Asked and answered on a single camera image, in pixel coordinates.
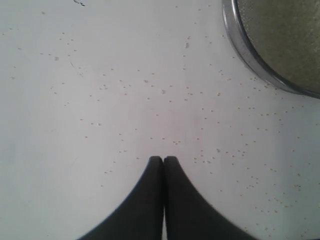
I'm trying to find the round steel mesh sieve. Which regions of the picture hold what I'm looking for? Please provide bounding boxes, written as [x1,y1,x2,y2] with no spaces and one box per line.
[221,0,320,99]

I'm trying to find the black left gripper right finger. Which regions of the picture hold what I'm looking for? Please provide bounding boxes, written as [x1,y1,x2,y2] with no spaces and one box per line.
[163,156,254,240]

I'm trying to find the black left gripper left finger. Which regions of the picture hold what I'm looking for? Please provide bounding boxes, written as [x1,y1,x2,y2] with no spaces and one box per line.
[81,156,164,240]

